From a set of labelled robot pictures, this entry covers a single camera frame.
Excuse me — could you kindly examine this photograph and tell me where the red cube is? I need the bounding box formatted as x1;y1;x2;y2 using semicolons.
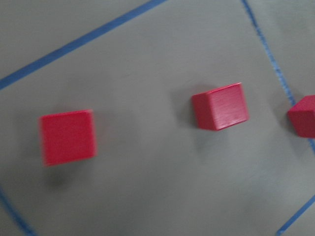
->
287;95;315;139
191;83;250;131
39;110;97;166

